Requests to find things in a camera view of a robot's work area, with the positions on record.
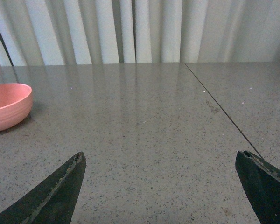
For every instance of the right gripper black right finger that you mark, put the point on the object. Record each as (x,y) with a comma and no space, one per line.
(261,183)

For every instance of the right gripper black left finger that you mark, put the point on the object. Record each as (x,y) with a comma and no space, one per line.
(53,200)

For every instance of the pink bowl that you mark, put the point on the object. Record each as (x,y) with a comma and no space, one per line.
(16,102)

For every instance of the white pleated curtain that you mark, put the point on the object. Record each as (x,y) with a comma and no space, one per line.
(60,32)

